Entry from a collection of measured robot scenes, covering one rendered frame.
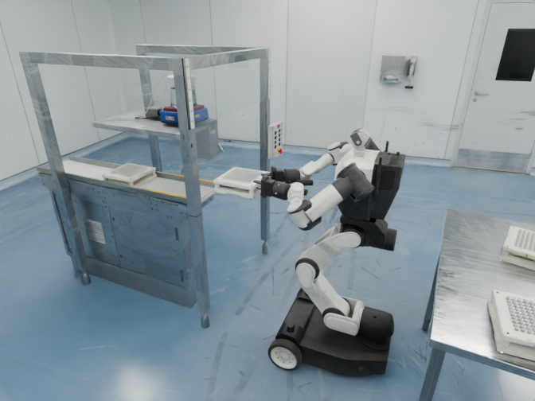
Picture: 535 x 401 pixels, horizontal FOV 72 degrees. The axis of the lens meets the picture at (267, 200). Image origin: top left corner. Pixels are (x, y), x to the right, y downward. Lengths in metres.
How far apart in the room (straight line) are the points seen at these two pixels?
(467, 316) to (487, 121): 4.45
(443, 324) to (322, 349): 0.94
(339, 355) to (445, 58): 4.27
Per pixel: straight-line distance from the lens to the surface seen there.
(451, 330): 1.50
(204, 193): 2.33
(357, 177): 1.61
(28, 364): 2.81
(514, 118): 5.88
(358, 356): 2.29
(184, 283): 2.67
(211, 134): 2.26
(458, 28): 5.60
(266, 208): 3.06
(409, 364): 2.56
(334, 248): 1.99
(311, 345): 2.29
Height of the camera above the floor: 1.84
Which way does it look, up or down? 25 degrees down
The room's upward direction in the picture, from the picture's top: straight up
